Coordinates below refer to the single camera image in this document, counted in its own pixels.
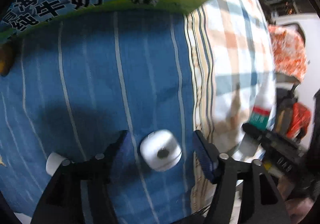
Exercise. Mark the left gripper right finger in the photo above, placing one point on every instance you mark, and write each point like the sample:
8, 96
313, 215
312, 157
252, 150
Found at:
261, 201

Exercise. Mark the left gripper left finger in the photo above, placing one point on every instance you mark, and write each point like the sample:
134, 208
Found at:
78, 192

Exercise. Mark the white green spray bottle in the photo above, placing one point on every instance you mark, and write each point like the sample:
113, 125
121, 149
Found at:
264, 103

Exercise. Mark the white rectangular block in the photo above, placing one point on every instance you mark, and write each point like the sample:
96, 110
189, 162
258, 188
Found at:
53, 162

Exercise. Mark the white earbuds case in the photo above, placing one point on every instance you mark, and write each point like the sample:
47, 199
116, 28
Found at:
160, 150

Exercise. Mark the orange floral cloth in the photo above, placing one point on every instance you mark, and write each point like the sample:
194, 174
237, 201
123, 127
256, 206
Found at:
288, 46

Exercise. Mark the plaid bed sheet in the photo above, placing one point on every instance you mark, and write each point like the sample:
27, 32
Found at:
226, 59

